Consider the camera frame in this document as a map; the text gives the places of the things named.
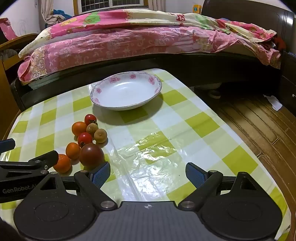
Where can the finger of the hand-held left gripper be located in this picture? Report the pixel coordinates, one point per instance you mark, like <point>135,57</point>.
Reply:
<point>7,144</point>
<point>49,157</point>

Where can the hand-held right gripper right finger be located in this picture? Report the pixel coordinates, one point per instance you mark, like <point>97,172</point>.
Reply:
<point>195,174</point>

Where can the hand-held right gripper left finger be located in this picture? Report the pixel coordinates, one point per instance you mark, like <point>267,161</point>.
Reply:
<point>100,174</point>

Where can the small orange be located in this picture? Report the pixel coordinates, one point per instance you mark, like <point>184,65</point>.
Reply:
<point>62,164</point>
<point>72,150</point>
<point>78,128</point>

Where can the large dark red tomato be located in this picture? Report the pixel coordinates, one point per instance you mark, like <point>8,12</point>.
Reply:
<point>91,154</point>

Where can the small red tomato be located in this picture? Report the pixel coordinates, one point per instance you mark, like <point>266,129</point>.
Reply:
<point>84,139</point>
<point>90,119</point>

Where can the brown longan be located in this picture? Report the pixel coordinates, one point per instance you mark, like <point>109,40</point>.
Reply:
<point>101,136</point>
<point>91,129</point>

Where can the white floral plate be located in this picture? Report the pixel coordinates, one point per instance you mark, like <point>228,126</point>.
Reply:
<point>126,91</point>

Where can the green checkered tablecloth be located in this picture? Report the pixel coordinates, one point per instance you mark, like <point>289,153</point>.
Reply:
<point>161,129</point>

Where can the white mattress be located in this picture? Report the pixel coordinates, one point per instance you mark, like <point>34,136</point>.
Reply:
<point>44,82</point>

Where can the wooden furniture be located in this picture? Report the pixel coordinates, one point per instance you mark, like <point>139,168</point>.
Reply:
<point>7,64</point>

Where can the slipper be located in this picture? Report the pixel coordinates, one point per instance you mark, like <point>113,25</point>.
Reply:
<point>215,93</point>

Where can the white paper scrap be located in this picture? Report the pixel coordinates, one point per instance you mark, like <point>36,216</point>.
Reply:
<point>274,102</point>

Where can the pink cloth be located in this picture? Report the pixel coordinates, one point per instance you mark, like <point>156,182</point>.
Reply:
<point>8,29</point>

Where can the dark nightstand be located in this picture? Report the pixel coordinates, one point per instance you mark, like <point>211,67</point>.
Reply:
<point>289,81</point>

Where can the pink floral quilt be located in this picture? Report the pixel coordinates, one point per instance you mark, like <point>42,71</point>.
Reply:
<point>115,41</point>

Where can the cream curtain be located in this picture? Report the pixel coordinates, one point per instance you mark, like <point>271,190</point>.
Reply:
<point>47,14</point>

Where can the blue clothes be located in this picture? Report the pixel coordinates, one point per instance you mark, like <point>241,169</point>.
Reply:
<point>62,15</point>

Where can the red cloth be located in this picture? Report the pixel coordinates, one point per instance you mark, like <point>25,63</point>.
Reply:
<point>280,42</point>

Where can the barred window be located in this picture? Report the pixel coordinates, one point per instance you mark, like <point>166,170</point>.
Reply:
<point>97,4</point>

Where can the yellow box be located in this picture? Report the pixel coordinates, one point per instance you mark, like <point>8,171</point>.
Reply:
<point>197,8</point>

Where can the dark headboard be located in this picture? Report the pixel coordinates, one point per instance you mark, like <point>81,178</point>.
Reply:
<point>254,16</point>

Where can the dark bed frame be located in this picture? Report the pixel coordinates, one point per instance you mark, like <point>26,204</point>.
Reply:
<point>185,67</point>

